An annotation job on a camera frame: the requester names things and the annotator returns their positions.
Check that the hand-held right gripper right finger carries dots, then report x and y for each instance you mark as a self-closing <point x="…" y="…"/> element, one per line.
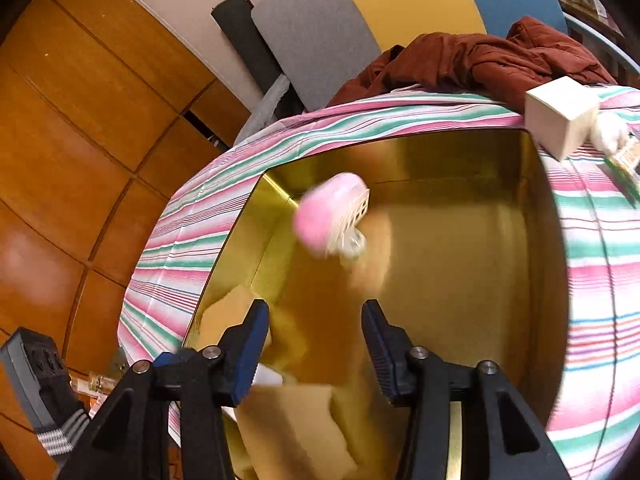
<point x="380" y="350"/>

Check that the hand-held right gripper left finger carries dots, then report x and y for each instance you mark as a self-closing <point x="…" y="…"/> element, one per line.
<point x="252" y="345"/>

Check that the yellow sponge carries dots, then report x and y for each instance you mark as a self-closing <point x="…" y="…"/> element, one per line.
<point x="225" y="310"/>
<point x="295" y="425"/>

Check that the gold metal tin box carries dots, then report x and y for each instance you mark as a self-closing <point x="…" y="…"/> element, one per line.
<point x="450" y="260"/>

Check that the pink white razor head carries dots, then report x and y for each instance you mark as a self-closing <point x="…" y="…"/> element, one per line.
<point x="320" y="215"/>

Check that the white plastic object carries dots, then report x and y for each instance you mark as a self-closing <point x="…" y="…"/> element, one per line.
<point x="267" y="375"/>

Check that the small glass bottle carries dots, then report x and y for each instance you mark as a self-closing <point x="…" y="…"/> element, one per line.
<point x="97" y="382"/>

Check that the striped bedsheet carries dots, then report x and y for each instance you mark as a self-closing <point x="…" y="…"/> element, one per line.
<point x="200" y="220"/>

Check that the wooden wardrobe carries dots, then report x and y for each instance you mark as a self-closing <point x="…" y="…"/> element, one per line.
<point x="75" y="135"/>

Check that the cream cardboard box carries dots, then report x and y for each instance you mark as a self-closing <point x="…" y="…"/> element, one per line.
<point x="555" y="110"/>

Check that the brown garment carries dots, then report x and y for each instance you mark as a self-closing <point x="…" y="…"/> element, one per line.
<point x="475" y="65"/>

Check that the black rolled mat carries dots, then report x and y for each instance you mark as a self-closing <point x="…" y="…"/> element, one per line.
<point x="245" y="40"/>

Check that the green-edged snack packet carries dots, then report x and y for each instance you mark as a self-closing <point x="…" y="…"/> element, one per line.
<point x="627" y="162"/>

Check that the white crumpled plastic wrap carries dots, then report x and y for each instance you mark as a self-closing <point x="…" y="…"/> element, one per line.
<point x="610" y="132"/>

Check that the grey bed rail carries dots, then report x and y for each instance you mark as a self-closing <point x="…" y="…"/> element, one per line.
<point x="600" y="40"/>

